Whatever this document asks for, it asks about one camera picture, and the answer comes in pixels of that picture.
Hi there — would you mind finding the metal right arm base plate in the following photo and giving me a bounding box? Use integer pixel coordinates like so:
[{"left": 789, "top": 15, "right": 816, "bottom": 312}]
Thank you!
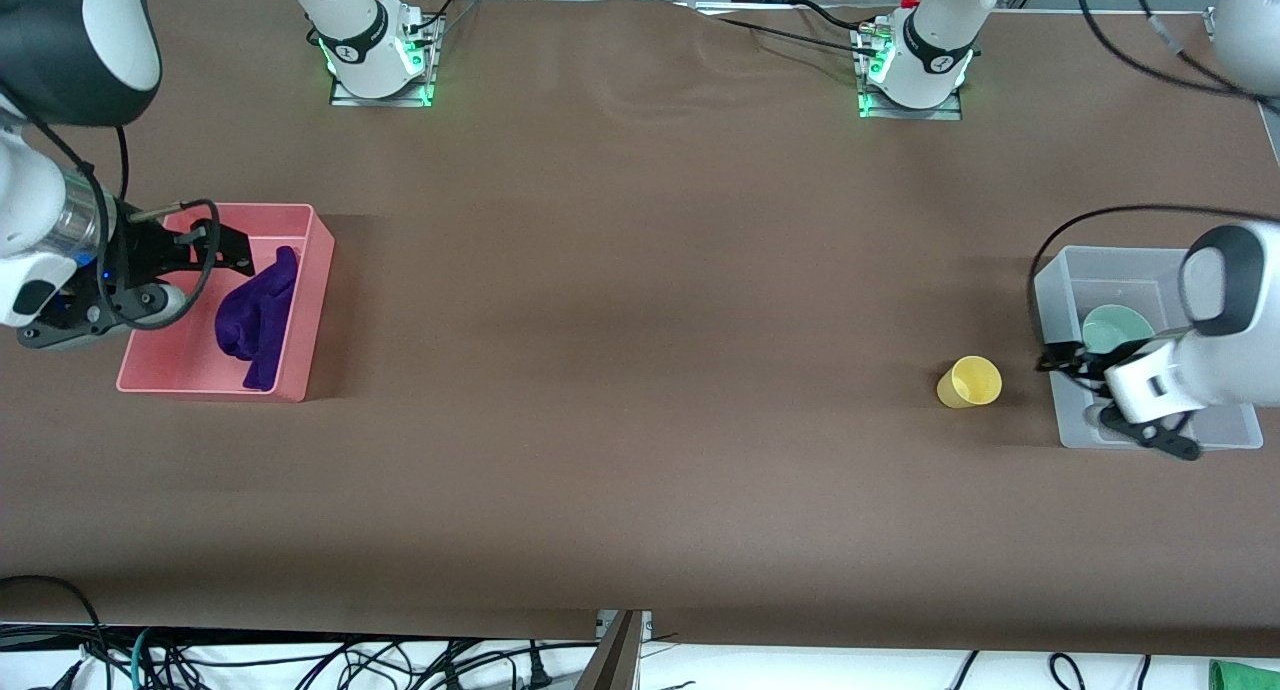
[{"left": 328, "top": 12, "right": 439, "bottom": 109}]

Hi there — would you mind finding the pink plastic bin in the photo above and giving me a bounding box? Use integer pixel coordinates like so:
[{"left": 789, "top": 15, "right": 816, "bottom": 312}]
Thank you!
[{"left": 116, "top": 202, "right": 336, "bottom": 404}]

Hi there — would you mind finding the grey table leg post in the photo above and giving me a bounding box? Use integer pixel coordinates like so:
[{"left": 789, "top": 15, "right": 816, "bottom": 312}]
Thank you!
[{"left": 574, "top": 610, "right": 649, "bottom": 690}]

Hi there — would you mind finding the yellow plastic cup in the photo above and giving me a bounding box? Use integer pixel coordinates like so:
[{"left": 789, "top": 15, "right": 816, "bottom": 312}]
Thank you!
[{"left": 936, "top": 356, "right": 1003, "bottom": 410}]

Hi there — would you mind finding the black looped floor cable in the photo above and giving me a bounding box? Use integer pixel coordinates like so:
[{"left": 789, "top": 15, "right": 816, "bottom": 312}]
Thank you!
[{"left": 0, "top": 574, "right": 113, "bottom": 690}]

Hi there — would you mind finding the pale green bowl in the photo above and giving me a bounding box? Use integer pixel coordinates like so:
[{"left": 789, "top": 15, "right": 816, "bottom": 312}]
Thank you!
[{"left": 1082, "top": 304, "right": 1157, "bottom": 357}]

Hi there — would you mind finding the black cable on table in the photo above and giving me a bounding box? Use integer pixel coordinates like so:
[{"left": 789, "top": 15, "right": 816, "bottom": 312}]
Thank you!
[{"left": 676, "top": 0, "right": 883, "bottom": 59}]

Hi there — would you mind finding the black hanging cable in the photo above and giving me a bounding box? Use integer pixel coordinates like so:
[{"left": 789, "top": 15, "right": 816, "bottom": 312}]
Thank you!
[{"left": 1075, "top": 0, "right": 1280, "bottom": 103}]

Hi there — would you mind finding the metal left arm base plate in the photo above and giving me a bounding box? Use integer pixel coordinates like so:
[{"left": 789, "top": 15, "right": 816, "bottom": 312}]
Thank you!
[{"left": 856, "top": 22, "right": 965, "bottom": 122}]

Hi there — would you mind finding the teal floor cable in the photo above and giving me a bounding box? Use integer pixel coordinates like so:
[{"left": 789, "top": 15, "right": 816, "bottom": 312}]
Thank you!
[{"left": 128, "top": 625, "right": 157, "bottom": 690}]

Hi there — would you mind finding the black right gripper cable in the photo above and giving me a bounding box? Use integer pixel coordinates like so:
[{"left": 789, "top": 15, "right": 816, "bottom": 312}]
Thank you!
[{"left": 96, "top": 198, "right": 222, "bottom": 332}]

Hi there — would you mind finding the green cloth piece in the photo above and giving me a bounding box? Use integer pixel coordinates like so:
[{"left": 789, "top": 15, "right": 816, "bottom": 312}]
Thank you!
[{"left": 1208, "top": 658, "right": 1280, "bottom": 690}]

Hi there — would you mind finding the purple cloth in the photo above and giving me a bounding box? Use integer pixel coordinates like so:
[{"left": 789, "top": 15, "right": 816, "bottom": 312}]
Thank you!
[{"left": 214, "top": 245, "right": 301, "bottom": 392}]

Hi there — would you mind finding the clear plastic bin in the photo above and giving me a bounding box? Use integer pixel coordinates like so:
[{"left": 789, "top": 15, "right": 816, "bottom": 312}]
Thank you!
[{"left": 1032, "top": 245, "right": 1264, "bottom": 450}]

